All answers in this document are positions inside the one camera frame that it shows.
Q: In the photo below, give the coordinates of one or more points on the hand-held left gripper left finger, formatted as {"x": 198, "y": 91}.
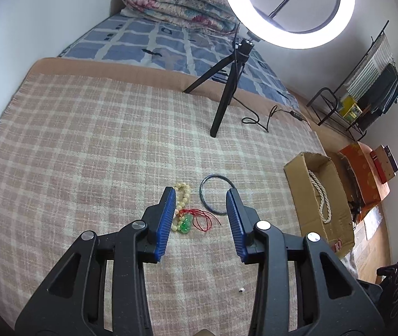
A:
{"x": 165, "y": 217}

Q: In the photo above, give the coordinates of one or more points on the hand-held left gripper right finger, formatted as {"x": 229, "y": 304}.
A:
{"x": 235, "y": 220}

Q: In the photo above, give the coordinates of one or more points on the blue bangle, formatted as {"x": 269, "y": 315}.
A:
{"x": 202, "y": 199}

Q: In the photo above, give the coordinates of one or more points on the cardboard box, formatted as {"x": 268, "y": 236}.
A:
{"x": 339, "y": 231}

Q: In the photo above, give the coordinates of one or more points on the pink plaid blanket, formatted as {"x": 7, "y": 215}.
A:
{"x": 97, "y": 154}

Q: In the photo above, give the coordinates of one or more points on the black tripod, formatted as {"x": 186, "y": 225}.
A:
{"x": 225, "y": 101}

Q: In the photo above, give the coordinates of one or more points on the orange box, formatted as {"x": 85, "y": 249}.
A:
{"x": 363, "y": 178}

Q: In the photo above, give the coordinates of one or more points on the dark red box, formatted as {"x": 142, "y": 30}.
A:
{"x": 384, "y": 162}

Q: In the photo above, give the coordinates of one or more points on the black clothes rack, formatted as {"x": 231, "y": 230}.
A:
{"x": 328, "y": 106}

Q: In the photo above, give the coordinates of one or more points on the brown blanket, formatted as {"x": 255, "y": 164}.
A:
{"x": 115, "y": 68}

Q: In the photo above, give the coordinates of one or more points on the dark hanging clothes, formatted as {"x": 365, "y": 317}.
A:
{"x": 382, "y": 94}

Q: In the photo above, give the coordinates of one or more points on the striped hanging cloth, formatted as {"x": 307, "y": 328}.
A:
{"x": 370, "y": 66}

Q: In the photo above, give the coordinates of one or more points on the folded floral quilt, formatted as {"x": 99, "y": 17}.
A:
{"x": 171, "y": 0}

